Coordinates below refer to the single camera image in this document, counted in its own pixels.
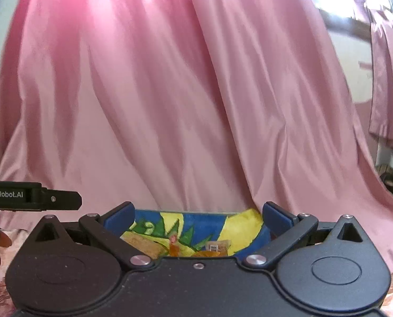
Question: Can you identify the orange candy bag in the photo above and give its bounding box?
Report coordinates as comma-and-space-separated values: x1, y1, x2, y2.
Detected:
168, 240, 231, 258

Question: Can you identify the grey tray with colourful liner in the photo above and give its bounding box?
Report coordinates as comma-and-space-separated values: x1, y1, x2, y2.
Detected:
121, 209, 271, 260

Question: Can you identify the large pink curtain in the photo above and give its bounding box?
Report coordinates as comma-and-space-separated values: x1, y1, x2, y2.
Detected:
0, 0, 393, 270

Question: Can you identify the small tied pink curtain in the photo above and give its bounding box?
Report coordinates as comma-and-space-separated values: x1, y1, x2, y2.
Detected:
355, 0, 393, 149

